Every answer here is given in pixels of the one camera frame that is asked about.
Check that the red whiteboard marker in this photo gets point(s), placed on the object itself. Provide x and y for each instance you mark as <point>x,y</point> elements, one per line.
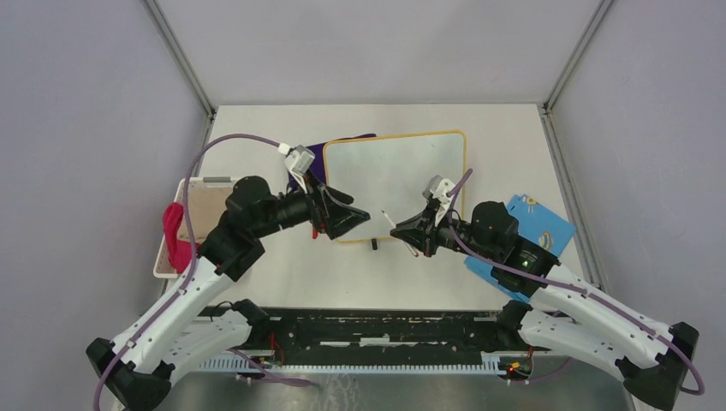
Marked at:
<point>411,249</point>

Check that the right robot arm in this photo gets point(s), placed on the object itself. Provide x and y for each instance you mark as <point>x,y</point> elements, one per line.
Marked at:
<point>562,312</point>

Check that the white plastic basket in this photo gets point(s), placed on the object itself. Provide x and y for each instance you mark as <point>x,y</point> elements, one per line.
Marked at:
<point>162,268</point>

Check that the beige folded cloth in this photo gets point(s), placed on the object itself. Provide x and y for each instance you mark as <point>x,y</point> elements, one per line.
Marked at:
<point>206,204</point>

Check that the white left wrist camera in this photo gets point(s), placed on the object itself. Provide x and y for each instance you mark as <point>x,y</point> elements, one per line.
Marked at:
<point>297,160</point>

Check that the blue cartoon astronaut cloth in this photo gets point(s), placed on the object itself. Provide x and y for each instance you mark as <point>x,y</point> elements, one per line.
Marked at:
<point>537,224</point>

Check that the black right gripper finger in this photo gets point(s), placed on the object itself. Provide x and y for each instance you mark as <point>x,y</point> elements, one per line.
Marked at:
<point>425,220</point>
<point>410,236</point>

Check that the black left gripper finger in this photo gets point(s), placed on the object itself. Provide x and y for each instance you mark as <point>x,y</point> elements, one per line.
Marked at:
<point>332,198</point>
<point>341,219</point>

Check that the yellow framed whiteboard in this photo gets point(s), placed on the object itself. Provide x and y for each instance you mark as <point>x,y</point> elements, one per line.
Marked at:
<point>390,173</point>

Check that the aluminium left corner post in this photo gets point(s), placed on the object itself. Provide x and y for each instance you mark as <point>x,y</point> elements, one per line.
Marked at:
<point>174,46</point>

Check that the pink cloth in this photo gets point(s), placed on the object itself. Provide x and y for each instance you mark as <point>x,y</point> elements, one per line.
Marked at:
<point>178,251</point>

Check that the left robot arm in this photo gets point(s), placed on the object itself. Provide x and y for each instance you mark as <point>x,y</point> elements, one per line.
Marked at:
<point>141,365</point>

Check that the aluminium right corner post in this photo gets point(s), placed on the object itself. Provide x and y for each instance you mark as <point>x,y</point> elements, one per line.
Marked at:
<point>596,20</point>

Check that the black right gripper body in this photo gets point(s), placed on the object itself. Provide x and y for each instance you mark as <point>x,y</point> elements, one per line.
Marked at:
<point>441,235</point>

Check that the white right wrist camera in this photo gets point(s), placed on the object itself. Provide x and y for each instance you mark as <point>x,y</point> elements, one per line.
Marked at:
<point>439,193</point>

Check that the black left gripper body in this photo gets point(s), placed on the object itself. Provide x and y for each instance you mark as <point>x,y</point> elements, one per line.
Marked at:
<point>317,214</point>

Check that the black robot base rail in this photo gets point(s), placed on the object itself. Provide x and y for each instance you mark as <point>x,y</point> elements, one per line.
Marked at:
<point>345,337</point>

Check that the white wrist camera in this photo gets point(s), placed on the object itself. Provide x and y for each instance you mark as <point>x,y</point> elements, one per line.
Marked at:
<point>439,193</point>
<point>297,160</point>

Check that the aluminium corner post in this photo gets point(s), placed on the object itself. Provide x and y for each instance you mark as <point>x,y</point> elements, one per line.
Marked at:
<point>174,46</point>
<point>596,20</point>

